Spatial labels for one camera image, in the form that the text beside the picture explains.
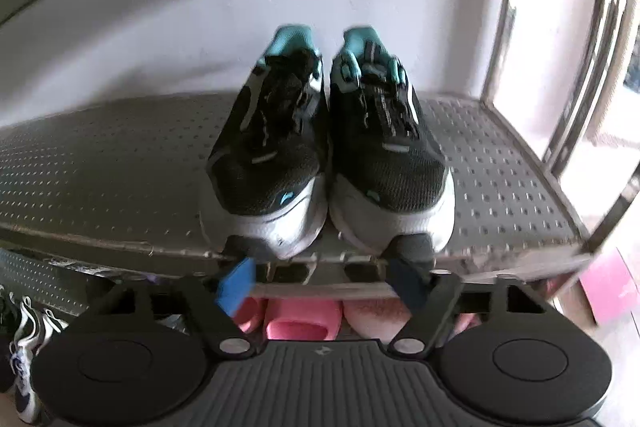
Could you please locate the pink plush slipper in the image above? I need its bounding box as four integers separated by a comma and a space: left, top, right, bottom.
345, 297, 416, 340

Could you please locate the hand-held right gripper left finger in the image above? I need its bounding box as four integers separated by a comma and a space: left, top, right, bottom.
91, 257, 259, 360

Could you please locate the pink box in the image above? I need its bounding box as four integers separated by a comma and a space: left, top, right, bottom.
577, 252, 640, 325

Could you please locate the white blue sneaker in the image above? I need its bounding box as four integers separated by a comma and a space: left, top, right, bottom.
10, 294, 68, 425

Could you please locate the black teal sneaker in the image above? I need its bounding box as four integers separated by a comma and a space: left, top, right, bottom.
327, 27, 456, 255
200, 24, 331, 260

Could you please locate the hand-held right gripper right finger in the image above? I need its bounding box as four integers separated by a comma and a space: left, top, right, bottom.
385, 257, 548, 358

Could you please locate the perforated metal shoe rack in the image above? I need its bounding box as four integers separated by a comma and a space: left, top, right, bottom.
0, 0, 640, 323

